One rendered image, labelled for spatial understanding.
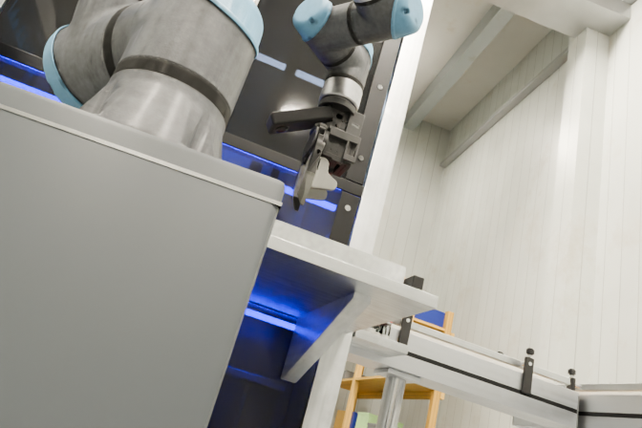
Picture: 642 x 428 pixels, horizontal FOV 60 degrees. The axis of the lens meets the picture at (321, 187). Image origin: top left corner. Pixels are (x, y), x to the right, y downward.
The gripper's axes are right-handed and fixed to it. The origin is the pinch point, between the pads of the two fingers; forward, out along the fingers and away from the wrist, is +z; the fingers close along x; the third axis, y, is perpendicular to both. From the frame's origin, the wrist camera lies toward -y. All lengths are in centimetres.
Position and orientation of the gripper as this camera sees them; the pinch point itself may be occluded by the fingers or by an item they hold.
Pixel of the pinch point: (296, 199)
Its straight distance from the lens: 93.7
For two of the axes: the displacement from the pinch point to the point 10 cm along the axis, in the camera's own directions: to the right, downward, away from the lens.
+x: -3.1, 3.4, 8.9
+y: 9.1, 3.6, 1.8
